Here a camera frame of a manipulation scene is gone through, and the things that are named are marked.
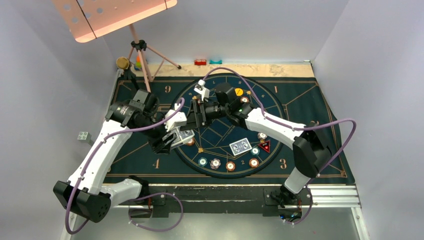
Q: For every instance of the orange chip stack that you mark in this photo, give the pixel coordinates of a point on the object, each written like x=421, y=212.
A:
x=230, y=166

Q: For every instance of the green blue chip stack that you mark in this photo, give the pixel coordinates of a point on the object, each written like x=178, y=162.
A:
x=202, y=161

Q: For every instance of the red triangular dealer button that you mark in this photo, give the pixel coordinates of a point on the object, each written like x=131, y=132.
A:
x=265, y=145

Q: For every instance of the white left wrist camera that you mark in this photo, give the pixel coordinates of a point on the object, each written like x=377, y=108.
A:
x=176, y=121

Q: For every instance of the red toy block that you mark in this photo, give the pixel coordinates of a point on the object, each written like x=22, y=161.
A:
x=200, y=62

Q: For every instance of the pink blue poker chip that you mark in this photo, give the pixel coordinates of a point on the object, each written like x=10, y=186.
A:
x=261, y=136

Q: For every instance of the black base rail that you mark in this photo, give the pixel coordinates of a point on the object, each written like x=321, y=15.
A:
x=267, y=200

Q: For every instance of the orange poker chip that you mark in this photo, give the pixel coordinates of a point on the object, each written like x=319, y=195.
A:
x=244, y=99
x=191, y=142
x=254, y=163

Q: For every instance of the brass round knob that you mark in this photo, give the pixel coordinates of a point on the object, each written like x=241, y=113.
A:
x=123, y=63

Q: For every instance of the blue backed playing card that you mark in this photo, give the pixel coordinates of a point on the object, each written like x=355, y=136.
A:
x=240, y=146

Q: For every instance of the dark green rectangular poker mat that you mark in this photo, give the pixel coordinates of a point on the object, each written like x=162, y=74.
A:
x=304, y=103

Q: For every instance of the green blue poker chip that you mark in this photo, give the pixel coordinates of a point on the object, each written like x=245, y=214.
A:
x=255, y=151

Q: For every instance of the yellow big blind button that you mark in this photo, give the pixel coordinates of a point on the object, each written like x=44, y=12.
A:
x=239, y=92

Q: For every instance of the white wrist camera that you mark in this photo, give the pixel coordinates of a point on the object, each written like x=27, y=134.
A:
x=201, y=89
x=176, y=121

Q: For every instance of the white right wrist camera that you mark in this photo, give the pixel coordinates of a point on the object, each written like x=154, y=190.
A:
x=201, y=89

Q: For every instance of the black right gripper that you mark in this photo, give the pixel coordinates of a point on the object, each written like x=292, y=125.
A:
x=197, y=116

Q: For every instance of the colourful stacking toy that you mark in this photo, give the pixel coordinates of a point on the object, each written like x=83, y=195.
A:
x=138, y=64

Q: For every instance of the blue playing card deck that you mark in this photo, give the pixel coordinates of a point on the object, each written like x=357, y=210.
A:
x=182, y=137

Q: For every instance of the pink music stand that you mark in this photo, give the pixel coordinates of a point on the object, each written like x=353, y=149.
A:
x=91, y=19

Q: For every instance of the teal toy block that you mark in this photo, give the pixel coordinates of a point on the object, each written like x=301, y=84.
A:
x=215, y=61

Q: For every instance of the grey lego block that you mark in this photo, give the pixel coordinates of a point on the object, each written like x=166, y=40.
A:
x=83, y=136

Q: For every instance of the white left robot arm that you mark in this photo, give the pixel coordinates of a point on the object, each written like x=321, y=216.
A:
x=83, y=194

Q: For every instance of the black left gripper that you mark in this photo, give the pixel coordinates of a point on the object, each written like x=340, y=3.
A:
x=159, y=145

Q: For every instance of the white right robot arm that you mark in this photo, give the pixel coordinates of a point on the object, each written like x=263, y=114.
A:
x=311, y=151

